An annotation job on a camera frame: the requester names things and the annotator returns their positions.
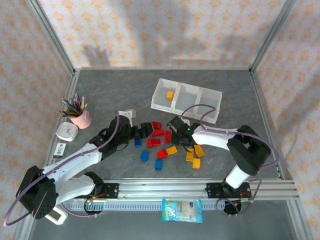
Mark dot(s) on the pink pencil cup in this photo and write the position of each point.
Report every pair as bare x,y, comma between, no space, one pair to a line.
82,120

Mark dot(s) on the aluminium table side rail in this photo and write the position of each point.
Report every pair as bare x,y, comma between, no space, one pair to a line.
265,112
66,100

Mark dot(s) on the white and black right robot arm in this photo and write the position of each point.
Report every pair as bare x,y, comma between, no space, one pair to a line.
215,137

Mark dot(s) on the blue lego brick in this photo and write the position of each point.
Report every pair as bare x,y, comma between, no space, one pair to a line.
137,142
144,156
158,164

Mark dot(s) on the aluminium frame post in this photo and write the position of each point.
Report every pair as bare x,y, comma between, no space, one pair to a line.
270,35
50,35

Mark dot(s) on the small white card device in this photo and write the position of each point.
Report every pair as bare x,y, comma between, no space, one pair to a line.
60,150

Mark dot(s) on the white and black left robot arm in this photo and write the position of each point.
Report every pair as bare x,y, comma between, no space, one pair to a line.
75,160

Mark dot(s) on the white digital timer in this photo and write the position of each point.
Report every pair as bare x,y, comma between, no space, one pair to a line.
56,216

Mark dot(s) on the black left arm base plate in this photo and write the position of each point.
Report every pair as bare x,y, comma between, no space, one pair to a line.
110,190

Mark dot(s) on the blue snack bag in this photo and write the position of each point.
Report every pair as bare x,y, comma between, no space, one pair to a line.
182,210

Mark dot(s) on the aluminium mounting rail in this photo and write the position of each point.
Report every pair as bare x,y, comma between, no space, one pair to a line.
175,190

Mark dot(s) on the white square table clock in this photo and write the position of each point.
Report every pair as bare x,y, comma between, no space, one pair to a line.
66,131

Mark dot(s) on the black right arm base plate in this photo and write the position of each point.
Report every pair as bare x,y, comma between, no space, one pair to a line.
213,190

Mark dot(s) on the yellow lego brick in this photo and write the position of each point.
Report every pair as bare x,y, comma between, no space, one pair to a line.
170,95
190,156
196,163

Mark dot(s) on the bundle of coloured pencils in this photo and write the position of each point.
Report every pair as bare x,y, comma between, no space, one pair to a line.
73,106

